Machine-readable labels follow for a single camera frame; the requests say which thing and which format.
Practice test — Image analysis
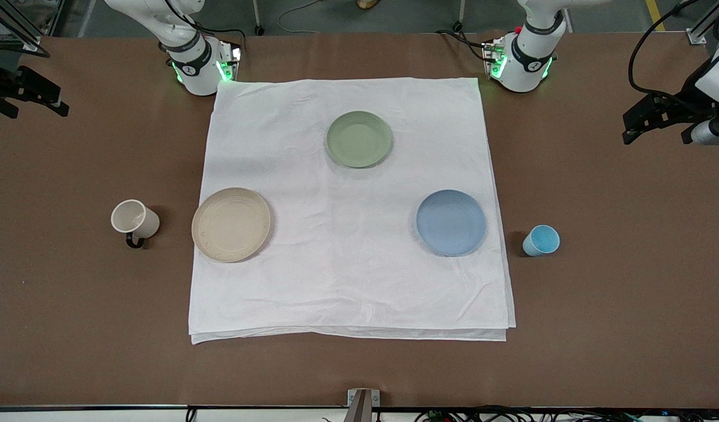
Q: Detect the white mug black handle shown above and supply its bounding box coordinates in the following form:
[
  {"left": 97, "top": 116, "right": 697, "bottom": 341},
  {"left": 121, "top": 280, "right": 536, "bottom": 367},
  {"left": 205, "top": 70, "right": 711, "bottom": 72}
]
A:
[{"left": 111, "top": 199, "right": 160, "bottom": 249}]

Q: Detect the white floor cable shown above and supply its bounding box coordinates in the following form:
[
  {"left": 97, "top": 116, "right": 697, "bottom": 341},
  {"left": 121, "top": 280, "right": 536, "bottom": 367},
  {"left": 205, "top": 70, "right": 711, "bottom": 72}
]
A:
[{"left": 276, "top": 0, "right": 322, "bottom": 33}]

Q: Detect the black left base cable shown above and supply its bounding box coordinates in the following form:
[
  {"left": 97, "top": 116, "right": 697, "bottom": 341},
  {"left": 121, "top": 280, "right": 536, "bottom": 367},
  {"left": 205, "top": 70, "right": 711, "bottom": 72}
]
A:
[{"left": 435, "top": 28, "right": 490, "bottom": 60}]

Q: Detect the white cloth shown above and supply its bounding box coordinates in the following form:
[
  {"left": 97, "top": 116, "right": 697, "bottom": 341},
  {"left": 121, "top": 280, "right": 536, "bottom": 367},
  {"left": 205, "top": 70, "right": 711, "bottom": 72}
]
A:
[{"left": 188, "top": 77, "right": 517, "bottom": 345}]

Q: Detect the black right base cable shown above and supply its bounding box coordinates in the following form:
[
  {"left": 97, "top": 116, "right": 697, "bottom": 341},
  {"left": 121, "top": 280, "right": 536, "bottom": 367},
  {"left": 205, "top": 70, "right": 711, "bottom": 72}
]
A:
[{"left": 192, "top": 22, "right": 247, "bottom": 46}]

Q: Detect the black base cable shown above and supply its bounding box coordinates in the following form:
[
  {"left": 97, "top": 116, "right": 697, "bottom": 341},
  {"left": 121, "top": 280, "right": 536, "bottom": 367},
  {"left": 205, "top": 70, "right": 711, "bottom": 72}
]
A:
[
  {"left": 192, "top": 22, "right": 247, "bottom": 46},
  {"left": 435, "top": 28, "right": 490, "bottom": 60}
]

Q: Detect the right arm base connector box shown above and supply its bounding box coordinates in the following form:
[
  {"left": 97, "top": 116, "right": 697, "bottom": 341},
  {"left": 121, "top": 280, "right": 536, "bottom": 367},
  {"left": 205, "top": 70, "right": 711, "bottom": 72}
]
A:
[{"left": 218, "top": 40, "right": 243, "bottom": 81}]

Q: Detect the metal table edge bracket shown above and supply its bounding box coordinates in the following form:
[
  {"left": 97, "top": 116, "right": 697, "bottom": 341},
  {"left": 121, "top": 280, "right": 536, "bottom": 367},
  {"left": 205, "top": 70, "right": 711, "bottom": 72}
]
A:
[{"left": 347, "top": 388, "right": 381, "bottom": 422}]

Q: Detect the blue round plate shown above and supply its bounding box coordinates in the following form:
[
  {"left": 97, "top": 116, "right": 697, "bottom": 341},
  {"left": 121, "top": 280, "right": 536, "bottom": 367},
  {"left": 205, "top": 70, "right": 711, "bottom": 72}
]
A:
[{"left": 416, "top": 189, "right": 487, "bottom": 257}]

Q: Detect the aluminium frame post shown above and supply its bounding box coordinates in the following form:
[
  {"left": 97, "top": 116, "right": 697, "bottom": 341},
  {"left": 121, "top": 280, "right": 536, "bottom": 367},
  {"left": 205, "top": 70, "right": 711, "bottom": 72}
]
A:
[
  {"left": 686, "top": 0, "right": 719, "bottom": 46},
  {"left": 0, "top": 0, "right": 65, "bottom": 51}
]

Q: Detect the green round plate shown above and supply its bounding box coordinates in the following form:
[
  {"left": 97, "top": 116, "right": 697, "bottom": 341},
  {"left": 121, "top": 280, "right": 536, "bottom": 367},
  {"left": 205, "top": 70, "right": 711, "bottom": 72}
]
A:
[{"left": 325, "top": 111, "right": 394, "bottom": 169}]

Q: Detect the blue cup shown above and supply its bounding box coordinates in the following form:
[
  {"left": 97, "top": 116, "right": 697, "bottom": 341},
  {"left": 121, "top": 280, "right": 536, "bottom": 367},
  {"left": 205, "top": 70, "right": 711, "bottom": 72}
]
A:
[{"left": 522, "top": 224, "right": 561, "bottom": 257}]

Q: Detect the beige round plate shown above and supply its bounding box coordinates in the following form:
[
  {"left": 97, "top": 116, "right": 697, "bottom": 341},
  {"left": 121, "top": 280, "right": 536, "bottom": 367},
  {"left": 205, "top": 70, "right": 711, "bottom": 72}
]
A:
[{"left": 191, "top": 188, "right": 272, "bottom": 263}]

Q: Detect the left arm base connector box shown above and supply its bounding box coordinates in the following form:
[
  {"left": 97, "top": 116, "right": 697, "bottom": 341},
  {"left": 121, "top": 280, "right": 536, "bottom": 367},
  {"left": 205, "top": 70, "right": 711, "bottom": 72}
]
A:
[{"left": 481, "top": 38, "right": 508, "bottom": 80}]

